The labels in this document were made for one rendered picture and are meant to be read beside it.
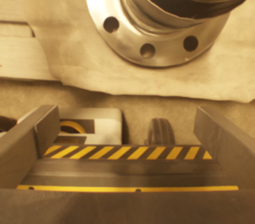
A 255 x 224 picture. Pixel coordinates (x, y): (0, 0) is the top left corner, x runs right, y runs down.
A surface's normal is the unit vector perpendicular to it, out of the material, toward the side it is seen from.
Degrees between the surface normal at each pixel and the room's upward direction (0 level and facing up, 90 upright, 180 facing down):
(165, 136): 54
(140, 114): 0
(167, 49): 0
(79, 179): 0
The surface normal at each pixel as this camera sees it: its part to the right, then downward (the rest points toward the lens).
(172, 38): 0.01, 0.29
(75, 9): 0.80, -0.13
